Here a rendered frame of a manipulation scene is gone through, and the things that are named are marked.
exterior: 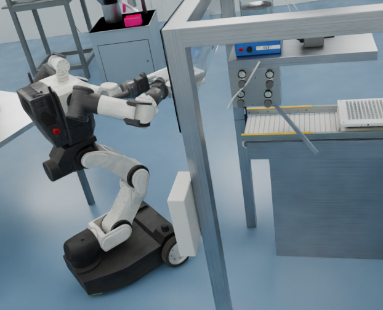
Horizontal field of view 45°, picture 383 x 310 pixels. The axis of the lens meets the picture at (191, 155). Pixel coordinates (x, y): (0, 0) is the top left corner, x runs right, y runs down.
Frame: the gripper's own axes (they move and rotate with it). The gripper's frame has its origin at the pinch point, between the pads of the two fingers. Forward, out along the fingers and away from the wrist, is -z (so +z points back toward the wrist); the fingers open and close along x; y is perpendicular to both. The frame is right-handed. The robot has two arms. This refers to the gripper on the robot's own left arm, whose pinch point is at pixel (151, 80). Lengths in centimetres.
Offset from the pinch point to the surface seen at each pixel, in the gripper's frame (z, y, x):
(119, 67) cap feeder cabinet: -45, -211, 69
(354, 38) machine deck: -65, 87, -23
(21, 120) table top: 71, -50, 16
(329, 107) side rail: -66, 70, 19
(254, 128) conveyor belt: -28, 56, 20
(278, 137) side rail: -30, 75, 18
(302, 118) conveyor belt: -52, 66, 21
